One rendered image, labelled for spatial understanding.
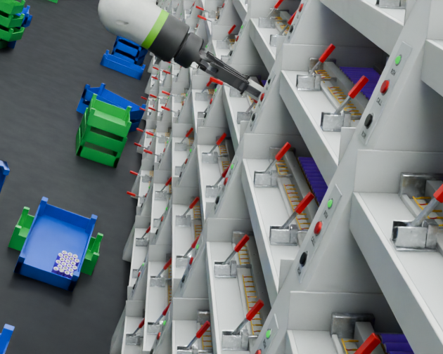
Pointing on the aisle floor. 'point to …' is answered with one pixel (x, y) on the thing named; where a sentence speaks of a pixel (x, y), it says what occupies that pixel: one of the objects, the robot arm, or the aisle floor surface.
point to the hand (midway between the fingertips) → (259, 93)
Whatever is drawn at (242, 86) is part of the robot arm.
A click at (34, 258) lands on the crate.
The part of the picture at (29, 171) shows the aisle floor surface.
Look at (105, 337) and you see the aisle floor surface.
